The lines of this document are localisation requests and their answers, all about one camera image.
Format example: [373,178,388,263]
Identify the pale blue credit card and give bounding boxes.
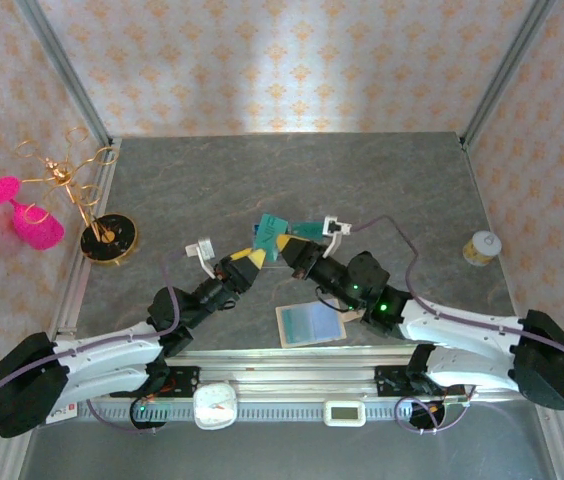
[311,303,343,340]

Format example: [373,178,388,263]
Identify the clear acrylic card holder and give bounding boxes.
[251,219,333,270]

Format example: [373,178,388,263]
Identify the white red label card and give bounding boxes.
[44,402,79,426]

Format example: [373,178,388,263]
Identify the white analog clock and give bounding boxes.
[192,381,239,431]

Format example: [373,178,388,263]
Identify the white digital timer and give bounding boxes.
[324,399,367,428]

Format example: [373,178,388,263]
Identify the yellow white can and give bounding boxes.
[463,230,503,268]

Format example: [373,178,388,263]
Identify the pink wine glass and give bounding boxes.
[0,175,66,251]

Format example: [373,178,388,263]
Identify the gold wire glass rack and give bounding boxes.
[15,125,141,267]

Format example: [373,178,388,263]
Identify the black round cable port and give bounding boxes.
[129,398,169,432]
[405,401,447,434]

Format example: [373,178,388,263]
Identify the aluminium side rail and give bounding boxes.
[51,138,124,337]

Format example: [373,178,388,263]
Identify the grey slotted cable duct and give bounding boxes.
[75,401,416,422]

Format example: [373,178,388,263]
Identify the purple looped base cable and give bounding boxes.
[85,397,169,435]
[394,379,481,435]

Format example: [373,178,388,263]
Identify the aluminium frame post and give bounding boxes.
[460,0,559,150]
[14,0,113,146]

